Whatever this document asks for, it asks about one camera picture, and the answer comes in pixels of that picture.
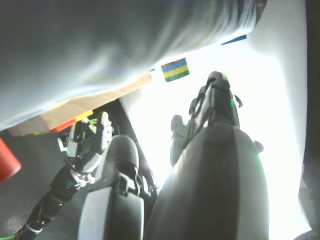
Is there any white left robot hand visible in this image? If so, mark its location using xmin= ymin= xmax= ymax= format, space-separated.
xmin=77 ymin=71 xmax=272 ymax=240

